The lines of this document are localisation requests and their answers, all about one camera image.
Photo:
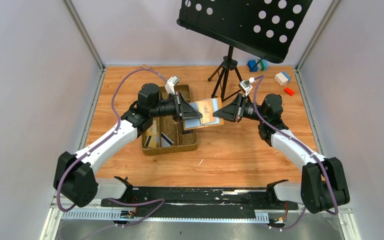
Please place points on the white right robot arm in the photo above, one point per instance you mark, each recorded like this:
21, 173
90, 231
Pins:
323, 185

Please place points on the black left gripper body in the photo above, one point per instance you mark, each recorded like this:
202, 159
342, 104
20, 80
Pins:
179, 105

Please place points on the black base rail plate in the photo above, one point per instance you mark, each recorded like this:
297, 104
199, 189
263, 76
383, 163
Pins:
205, 202

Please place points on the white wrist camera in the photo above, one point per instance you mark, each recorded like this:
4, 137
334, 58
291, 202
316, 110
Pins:
246, 86
170, 85

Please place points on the woven straw divided tray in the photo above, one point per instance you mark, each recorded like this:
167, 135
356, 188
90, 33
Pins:
168, 136

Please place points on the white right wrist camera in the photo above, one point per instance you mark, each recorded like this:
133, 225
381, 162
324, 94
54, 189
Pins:
246, 86

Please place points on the orange illustrated card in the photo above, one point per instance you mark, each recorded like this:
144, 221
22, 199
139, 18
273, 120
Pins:
207, 107

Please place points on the black music stand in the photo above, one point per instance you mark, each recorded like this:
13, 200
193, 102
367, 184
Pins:
263, 28

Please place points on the white card with black stripe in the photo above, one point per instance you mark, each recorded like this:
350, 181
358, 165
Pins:
151, 141

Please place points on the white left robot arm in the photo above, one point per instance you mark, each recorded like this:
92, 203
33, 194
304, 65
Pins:
75, 172

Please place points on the white blue toy block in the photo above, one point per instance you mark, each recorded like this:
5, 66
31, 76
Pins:
282, 78

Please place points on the red toy block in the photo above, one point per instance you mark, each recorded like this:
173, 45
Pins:
289, 91

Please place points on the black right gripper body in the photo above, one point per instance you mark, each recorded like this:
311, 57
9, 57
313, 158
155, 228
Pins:
239, 108

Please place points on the blue green toy block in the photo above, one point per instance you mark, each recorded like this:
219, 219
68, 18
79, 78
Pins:
257, 65

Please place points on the yellow leather card holder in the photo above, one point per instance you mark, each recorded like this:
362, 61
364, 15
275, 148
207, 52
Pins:
195, 123

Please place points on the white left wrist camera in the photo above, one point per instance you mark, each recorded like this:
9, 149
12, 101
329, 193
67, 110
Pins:
170, 85

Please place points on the beige illustrated card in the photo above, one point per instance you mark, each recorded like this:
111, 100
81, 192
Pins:
153, 129

